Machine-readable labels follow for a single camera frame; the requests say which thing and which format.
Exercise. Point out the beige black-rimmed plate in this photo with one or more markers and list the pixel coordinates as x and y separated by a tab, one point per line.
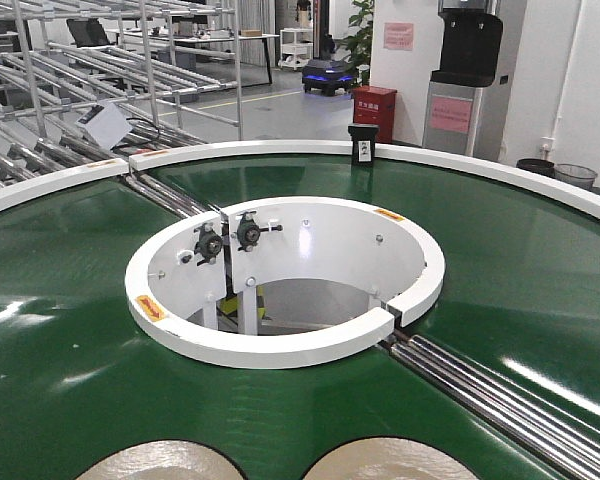
387	458
165	459

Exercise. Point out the black sensor box on rim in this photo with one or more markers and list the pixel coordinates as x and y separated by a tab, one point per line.
363	137

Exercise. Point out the red fire extinguisher box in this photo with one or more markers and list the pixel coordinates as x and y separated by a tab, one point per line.
375	105

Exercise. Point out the blue lit mobile robot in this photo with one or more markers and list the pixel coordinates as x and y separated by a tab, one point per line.
325	73

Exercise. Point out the black and grey water dispenser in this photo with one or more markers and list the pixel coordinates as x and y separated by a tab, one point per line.
468	60

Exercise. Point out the green potted plant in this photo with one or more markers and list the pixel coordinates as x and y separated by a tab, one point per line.
358	43

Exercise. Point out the green circular conveyor belt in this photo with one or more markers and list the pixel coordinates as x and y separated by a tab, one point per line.
79	380

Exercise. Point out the black waste bin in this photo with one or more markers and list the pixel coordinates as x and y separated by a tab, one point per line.
537	166

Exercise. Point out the metal roller rack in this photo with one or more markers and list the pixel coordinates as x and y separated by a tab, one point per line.
60	58

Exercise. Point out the white outer conveyor rim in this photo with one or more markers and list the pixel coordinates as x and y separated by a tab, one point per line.
36	187

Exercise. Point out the steel conveyor rollers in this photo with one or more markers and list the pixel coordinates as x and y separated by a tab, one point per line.
523	421

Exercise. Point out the wire mesh waste basket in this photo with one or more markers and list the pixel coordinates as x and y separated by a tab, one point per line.
576	175

